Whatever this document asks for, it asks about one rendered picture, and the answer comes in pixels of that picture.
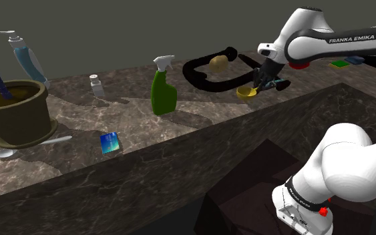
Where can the blue flat object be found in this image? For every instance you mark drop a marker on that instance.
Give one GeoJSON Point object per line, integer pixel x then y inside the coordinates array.
{"type": "Point", "coordinates": [354, 60]}

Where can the small white bottle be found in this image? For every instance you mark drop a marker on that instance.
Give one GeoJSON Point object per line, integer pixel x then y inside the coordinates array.
{"type": "Point", "coordinates": [96, 87]}

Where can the dark robot stand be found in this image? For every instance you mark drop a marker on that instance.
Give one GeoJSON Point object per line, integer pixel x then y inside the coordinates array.
{"type": "Point", "coordinates": [249, 201]}

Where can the yellow bowl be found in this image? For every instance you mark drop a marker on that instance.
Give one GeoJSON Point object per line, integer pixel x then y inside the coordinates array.
{"type": "Point", "coordinates": [245, 93]}

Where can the red round object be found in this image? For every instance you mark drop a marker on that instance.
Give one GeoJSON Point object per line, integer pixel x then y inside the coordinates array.
{"type": "Point", "coordinates": [299, 65]}

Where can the brown plant pot with saucer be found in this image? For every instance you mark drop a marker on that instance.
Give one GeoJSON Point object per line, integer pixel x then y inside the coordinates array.
{"type": "Point", "coordinates": [18, 120]}

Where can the green yellow sponge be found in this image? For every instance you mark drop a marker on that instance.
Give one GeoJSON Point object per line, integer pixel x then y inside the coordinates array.
{"type": "Point", "coordinates": [339, 64]}

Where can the black curved frame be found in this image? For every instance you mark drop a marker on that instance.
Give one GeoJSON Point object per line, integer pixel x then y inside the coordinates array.
{"type": "Point", "coordinates": [194, 79]}

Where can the teal and black tool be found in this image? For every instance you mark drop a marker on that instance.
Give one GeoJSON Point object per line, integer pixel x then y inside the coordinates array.
{"type": "Point", "coordinates": [280, 85]}

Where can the blue white pump dispenser bottle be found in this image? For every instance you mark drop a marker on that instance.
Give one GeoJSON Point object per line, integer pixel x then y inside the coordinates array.
{"type": "Point", "coordinates": [28, 63]}

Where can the blue green card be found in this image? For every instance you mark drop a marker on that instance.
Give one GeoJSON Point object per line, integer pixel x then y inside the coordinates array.
{"type": "Point", "coordinates": [109, 143]}

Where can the tan potato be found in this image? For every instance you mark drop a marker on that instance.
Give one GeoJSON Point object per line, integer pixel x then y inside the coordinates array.
{"type": "Point", "coordinates": [218, 64]}

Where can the green spray bottle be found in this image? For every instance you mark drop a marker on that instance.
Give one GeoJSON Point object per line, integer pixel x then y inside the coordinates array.
{"type": "Point", "coordinates": [163, 96]}

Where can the white spoon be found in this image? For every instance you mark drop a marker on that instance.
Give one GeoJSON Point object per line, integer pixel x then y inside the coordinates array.
{"type": "Point", "coordinates": [3, 152]}

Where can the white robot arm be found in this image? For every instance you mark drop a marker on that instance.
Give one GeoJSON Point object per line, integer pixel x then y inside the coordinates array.
{"type": "Point", "coordinates": [344, 169]}

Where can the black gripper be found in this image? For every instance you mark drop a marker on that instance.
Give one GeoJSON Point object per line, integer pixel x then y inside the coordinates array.
{"type": "Point", "coordinates": [269, 70]}

